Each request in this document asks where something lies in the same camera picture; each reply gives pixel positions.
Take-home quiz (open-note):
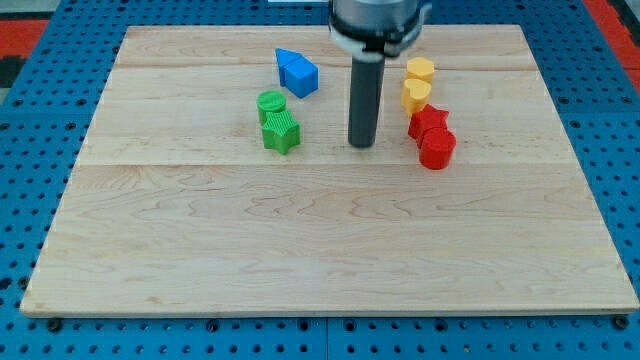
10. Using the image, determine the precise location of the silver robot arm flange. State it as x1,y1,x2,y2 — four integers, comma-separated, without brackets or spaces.
328,0,432,62

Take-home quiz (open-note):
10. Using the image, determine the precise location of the green star block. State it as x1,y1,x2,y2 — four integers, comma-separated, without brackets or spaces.
262,110,301,155

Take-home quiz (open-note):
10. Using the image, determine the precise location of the green cylinder block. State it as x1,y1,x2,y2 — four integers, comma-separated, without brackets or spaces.
256,90,286,125

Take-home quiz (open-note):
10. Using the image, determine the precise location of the light wooden board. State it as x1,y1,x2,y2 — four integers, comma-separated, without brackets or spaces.
21,25,639,318

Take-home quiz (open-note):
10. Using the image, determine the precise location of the blue cube block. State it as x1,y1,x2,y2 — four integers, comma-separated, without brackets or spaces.
284,57,319,98

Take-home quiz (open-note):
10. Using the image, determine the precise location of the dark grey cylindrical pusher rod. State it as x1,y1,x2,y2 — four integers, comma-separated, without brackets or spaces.
347,58,385,148

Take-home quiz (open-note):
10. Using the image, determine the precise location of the red cylinder block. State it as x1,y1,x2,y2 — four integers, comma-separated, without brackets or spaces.
419,127,457,170

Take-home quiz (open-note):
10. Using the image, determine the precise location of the red star block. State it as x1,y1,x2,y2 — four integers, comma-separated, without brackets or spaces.
408,105,449,148

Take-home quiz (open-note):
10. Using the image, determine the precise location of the blue triangle block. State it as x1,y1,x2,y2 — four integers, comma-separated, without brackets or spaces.
274,48,302,87

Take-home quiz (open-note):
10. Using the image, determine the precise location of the yellow heart block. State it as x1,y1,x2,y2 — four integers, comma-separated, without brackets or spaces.
401,78,432,118

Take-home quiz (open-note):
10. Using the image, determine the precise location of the yellow hexagon block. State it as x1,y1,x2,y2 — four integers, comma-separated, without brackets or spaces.
405,57,435,84

